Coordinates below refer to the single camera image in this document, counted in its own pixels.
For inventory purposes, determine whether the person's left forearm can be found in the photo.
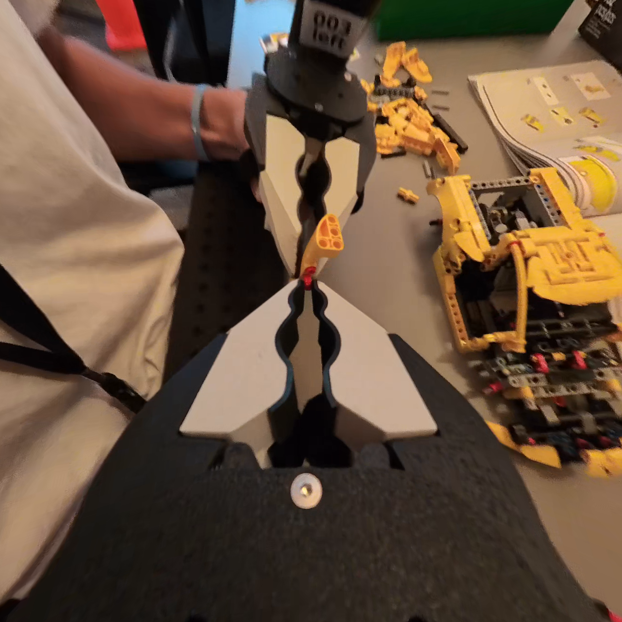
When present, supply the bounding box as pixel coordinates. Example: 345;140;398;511
36;29;210;163

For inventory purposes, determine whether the person's left hand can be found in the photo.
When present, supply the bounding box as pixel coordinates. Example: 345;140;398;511
206;87;265;204

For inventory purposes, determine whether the pile of yellow bricks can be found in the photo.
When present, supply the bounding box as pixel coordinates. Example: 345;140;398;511
360;41;469;176

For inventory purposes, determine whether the green plastic bin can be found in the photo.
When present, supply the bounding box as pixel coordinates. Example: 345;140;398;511
374;0;576;42

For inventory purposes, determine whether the yellow curved panel brick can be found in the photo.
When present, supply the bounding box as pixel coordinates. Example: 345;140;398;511
299;214;345;279

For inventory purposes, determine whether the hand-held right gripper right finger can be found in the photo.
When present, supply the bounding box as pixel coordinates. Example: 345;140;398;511
311;279;438;469

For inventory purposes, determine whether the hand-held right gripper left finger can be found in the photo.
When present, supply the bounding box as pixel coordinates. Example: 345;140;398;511
180;279;303;469

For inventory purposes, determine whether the black lanyard strap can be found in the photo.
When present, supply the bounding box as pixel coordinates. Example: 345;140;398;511
0;265;146;414

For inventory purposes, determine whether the pale blue wristband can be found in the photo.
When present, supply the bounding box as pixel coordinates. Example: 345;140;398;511
190;84;212;162

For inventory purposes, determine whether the person's white shirt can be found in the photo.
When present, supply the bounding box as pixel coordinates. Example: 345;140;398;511
0;0;185;603

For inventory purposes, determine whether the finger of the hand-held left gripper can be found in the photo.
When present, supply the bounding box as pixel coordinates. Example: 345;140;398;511
258;114;317;280
318;138;363;231

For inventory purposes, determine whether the red plastic item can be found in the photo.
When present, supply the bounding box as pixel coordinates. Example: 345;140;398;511
95;0;147;52

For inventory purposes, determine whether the yellow brick toy car model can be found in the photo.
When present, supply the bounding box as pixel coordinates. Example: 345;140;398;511
427;167;622;479

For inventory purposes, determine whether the black perforated mat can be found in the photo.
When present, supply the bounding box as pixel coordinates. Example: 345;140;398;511
163;160;292;385

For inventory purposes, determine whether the black toy car box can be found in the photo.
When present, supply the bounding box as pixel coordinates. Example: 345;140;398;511
578;0;622;52

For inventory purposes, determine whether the grey desk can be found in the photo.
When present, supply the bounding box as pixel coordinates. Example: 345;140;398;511
228;0;622;613

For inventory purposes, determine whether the building instruction booklet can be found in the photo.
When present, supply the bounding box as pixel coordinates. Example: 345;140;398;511
467;59;622;218

